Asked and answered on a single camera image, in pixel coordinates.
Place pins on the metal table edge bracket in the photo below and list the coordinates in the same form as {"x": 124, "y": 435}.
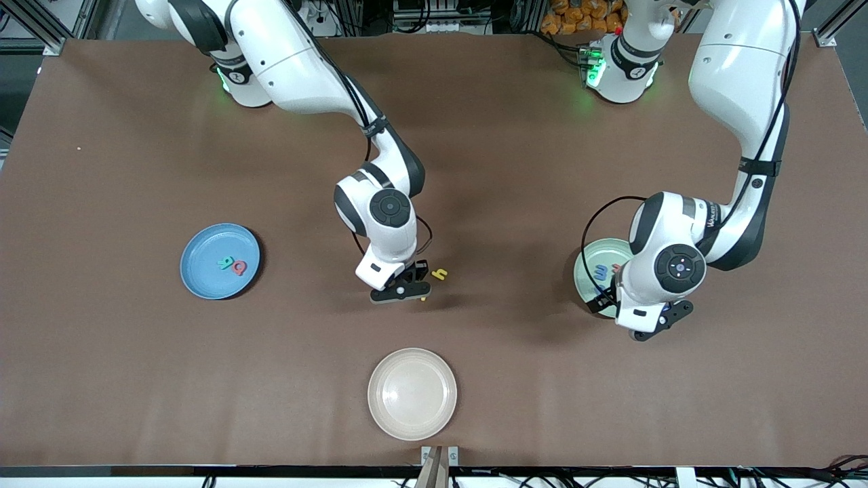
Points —
{"x": 453, "y": 455}

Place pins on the red foam capital Q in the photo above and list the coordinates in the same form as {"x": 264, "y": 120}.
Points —
{"x": 234, "y": 269}

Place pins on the aluminium frame post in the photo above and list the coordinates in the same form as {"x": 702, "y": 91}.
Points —
{"x": 41, "y": 30}
{"x": 831, "y": 30}

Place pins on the white edge tag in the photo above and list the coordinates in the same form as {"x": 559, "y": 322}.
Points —
{"x": 685, "y": 478}

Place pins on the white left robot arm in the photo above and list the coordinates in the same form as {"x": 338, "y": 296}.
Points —
{"x": 732, "y": 68}

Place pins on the blue foam letter m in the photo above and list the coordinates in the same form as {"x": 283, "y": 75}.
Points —
{"x": 601, "y": 272}

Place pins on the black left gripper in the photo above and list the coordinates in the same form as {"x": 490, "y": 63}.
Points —
{"x": 603, "y": 298}

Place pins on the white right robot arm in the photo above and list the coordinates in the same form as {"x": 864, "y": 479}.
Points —
{"x": 291, "y": 68}

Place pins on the orange bags pile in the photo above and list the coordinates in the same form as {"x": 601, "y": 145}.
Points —
{"x": 576, "y": 17}

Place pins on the blue plate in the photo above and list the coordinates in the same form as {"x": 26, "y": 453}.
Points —
{"x": 203, "y": 274}

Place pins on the beige plate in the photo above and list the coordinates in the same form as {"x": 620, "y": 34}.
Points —
{"x": 412, "y": 394}

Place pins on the teal foam capital R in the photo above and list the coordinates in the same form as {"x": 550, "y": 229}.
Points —
{"x": 224, "y": 263}

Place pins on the brown table mat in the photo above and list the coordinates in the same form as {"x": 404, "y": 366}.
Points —
{"x": 102, "y": 373}

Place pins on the yellow foam letter h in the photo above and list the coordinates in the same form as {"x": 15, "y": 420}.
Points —
{"x": 439, "y": 274}

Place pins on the green plate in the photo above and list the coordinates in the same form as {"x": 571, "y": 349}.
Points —
{"x": 588, "y": 268}

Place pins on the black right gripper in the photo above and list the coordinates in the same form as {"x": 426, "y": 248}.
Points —
{"x": 418, "y": 269}

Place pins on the tan wooden stick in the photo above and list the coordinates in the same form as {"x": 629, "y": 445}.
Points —
{"x": 434, "y": 474}

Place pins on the white electronics box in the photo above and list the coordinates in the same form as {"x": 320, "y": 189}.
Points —
{"x": 441, "y": 26}

